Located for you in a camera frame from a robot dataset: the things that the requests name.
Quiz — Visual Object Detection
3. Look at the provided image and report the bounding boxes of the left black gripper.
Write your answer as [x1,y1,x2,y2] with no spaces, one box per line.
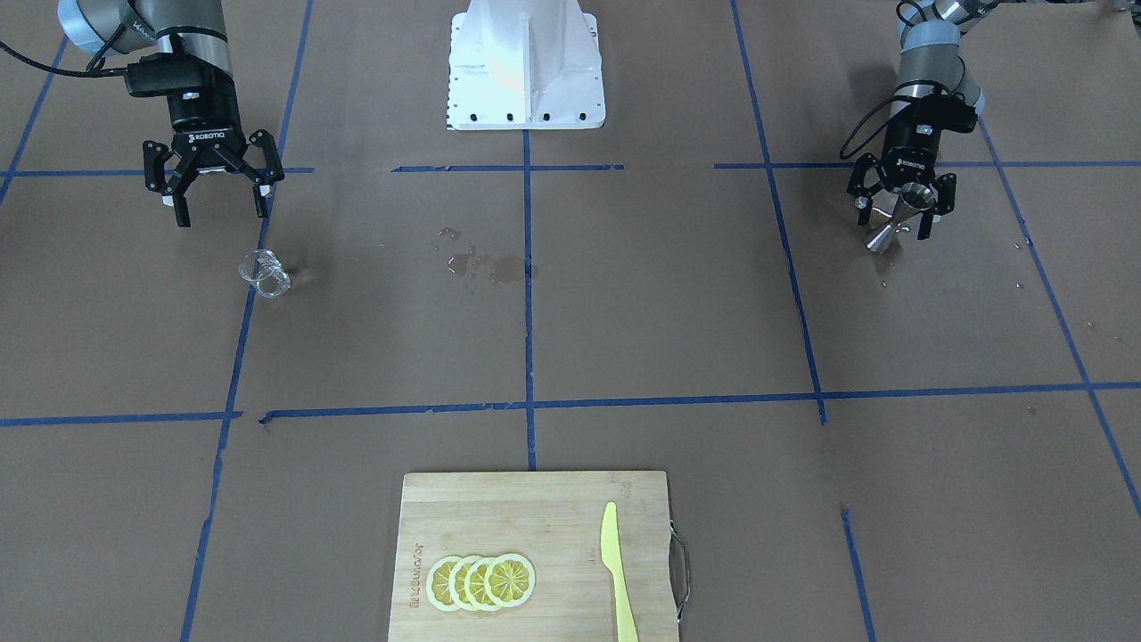
[847,121,958,241]

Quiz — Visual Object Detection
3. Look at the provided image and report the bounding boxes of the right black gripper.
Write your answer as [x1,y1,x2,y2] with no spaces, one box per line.
[143,86,285,228]

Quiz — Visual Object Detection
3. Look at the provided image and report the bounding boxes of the steel double jigger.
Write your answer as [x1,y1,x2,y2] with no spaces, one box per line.
[865,182,937,253]

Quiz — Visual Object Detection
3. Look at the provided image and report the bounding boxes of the clear shot glass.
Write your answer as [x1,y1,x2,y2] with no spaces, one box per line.
[238,249,292,298]

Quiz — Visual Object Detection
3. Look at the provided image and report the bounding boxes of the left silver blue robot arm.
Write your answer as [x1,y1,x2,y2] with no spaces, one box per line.
[840,1,996,253]

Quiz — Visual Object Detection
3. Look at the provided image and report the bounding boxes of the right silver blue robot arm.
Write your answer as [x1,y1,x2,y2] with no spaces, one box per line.
[57,1,284,227]

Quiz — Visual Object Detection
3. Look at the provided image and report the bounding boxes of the yellow plastic knife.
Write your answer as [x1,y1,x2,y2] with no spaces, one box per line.
[600,501,639,641]

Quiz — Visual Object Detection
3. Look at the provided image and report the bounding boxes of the lemon slice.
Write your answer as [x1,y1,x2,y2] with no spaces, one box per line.
[427,556,461,613]
[447,556,480,611]
[462,556,501,611]
[484,553,537,608]

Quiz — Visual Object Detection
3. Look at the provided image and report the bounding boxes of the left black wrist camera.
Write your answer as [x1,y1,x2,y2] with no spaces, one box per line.
[888,94,978,136]

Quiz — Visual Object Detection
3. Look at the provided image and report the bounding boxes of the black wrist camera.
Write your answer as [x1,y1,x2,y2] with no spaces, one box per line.
[888,94,978,136]
[126,52,236,98]

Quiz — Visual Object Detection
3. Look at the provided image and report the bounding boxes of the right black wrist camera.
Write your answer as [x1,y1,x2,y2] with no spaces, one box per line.
[126,52,236,98]

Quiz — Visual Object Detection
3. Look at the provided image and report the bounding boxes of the black camera cable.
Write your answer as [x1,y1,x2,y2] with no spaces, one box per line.
[837,86,949,163]
[0,39,135,81]

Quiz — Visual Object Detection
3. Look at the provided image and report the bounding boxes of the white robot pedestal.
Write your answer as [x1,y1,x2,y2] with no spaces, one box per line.
[446,1,607,131]

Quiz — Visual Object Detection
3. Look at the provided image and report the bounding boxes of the metal board handle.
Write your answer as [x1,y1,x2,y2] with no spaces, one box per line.
[669,519,693,629]

